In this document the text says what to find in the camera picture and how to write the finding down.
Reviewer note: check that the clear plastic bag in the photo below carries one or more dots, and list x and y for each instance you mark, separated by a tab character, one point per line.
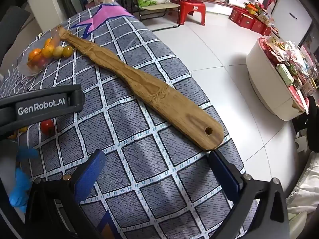
25	66

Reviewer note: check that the red cherry tomato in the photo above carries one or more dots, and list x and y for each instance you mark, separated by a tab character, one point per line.
47	126

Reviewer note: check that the white round display stand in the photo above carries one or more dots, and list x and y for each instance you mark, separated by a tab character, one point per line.
264	79

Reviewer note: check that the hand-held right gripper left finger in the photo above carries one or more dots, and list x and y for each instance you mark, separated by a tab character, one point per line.
91	171

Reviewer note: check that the pile of snack packets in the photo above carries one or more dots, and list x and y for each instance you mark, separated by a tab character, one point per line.
286	64

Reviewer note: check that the person's left hand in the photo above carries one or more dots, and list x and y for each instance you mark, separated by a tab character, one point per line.
21	191

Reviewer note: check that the person's white clothing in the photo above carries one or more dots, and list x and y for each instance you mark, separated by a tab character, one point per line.
304	191

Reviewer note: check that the red gift box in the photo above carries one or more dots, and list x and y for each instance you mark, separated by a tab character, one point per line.
235	16
257	27
246	22
266	31

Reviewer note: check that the red plastic stool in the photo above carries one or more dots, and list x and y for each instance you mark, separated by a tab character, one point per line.
192	7

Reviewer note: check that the grey chair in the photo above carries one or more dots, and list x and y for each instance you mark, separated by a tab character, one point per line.
12	29

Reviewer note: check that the beige folding bench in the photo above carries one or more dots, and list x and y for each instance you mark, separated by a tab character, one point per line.
159	6

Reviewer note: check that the long wooden tray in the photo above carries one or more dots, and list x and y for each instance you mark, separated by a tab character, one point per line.
149	89

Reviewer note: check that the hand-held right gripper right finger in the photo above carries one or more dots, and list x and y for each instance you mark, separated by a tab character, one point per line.
224	174

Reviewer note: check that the pile of packaged goods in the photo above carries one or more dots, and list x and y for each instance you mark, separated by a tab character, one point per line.
259	11

